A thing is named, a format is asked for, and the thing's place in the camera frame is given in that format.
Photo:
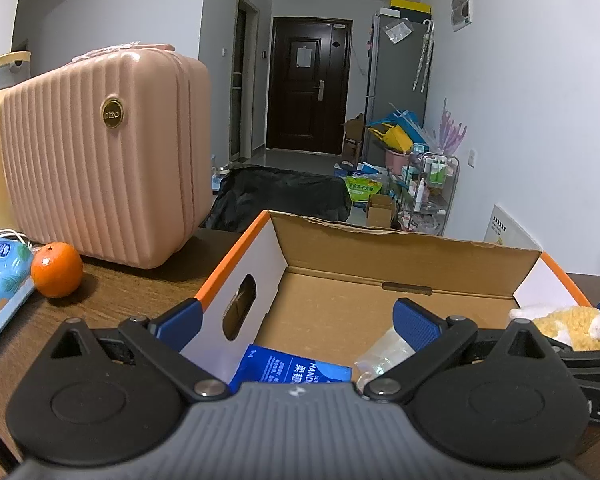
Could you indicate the yellow flat box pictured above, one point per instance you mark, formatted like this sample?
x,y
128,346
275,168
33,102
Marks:
x,y
410,5

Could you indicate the clear plastic bag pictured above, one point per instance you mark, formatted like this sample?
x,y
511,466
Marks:
x,y
382,355

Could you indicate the small brown carton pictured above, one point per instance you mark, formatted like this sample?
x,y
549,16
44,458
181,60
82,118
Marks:
x,y
380,212

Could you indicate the grey refrigerator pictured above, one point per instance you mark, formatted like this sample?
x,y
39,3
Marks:
x,y
395,75

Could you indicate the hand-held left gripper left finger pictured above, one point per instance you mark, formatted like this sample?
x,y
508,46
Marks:
x,y
182,321

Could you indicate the purple plastic hangers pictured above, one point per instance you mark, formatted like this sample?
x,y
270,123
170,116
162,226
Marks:
x,y
451,130

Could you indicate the orange fruit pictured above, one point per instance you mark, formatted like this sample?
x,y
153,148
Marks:
x,y
56,270

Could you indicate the side room door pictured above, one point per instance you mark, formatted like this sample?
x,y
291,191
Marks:
x,y
242,85

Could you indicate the blue tissue packet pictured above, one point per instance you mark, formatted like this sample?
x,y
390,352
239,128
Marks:
x,y
280,367

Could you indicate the orange cardboard box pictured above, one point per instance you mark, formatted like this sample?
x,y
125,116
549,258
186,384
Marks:
x,y
340,305

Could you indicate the metal storage trolley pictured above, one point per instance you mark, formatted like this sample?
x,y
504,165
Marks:
x,y
432,195

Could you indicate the blue yellow bag pile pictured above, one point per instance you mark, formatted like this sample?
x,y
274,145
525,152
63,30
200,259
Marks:
x,y
395,132

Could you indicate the white wall electrical panel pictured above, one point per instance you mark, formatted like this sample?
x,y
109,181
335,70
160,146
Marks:
x,y
461,5

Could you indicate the yellow plush toy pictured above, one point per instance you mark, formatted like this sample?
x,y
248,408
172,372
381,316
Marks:
x,y
570,325

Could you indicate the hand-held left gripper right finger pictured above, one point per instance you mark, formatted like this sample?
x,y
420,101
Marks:
x,y
414,322

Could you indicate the white folded umbrella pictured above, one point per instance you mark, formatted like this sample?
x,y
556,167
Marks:
x,y
425,55

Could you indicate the pink ribbed suitcase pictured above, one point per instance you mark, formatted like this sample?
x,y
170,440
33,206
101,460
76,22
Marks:
x,y
105,170

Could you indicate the dark brown entrance door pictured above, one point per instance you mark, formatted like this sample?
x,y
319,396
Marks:
x,y
307,105

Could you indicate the black cloth bundle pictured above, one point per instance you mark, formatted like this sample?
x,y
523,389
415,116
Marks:
x,y
280,197

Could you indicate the white wall outlet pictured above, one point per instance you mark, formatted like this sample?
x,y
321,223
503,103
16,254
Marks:
x,y
472,159

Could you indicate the clear plastic pouch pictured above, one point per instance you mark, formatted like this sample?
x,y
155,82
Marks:
x,y
397,31

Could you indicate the white paper notice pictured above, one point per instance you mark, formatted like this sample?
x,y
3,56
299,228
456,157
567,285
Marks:
x,y
303,57

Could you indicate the green printed bag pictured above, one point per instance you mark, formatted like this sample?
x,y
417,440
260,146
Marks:
x,y
364,191

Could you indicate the open brown carton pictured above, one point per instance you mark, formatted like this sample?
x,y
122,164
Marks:
x,y
352,140

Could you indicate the pink bucket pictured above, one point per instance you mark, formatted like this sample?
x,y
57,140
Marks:
x,y
396,160

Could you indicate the white wall heater panel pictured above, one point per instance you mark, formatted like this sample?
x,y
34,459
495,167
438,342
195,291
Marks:
x,y
510,232

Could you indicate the blue soft tissue pack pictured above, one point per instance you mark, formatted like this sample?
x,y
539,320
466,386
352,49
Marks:
x,y
2,285

